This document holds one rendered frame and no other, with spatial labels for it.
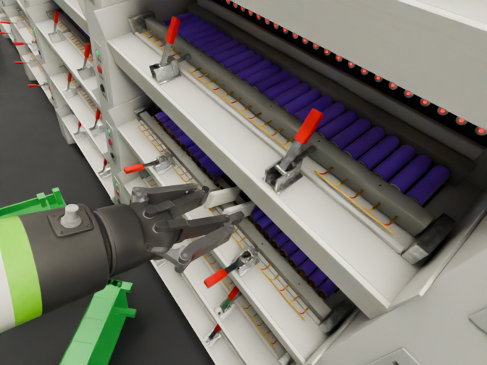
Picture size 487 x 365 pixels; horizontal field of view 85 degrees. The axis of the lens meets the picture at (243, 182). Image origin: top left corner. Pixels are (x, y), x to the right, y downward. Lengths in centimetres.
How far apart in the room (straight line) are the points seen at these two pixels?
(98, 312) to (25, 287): 53
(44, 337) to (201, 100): 83
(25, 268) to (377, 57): 30
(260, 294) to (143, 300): 62
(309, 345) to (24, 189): 122
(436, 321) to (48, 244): 31
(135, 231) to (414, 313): 26
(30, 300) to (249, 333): 43
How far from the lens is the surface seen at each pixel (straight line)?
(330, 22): 23
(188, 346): 96
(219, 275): 41
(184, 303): 84
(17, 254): 27
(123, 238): 30
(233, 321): 62
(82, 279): 29
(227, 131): 36
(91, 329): 79
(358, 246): 29
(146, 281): 104
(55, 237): 28
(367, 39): 22
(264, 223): 47
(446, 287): 24
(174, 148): 58
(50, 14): 131
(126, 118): 71
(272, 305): 44
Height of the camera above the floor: 93
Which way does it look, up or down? 42 degrees down
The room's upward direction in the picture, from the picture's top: 17 degrees clockwise
